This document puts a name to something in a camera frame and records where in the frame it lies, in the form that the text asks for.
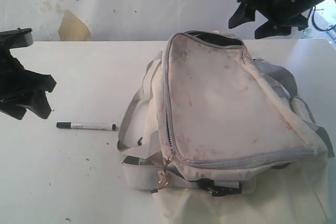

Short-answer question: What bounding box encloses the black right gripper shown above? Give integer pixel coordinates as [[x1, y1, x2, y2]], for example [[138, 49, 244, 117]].
[[228, 0, 312, 39]]

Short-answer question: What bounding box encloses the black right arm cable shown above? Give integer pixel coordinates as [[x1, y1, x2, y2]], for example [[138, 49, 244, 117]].
[[308, 0, 336, 32]]

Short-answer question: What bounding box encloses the white fabric backpack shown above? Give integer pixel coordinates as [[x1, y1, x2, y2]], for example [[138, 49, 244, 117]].
[[117, 30, 334, 223]]

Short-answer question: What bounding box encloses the white pen black cap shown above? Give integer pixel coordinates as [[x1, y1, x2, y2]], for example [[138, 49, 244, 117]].
[[56, 122, 117, 131]]

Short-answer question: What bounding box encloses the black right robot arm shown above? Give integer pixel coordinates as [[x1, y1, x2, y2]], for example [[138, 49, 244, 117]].
[[228, 0, 325, 39]]

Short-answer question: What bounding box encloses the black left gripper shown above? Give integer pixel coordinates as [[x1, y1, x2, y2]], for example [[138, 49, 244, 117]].
[[1, 47, 57, 120]]

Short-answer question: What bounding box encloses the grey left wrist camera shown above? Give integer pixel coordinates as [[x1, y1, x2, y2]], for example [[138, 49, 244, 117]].
[[1, 28, 34, 49]]

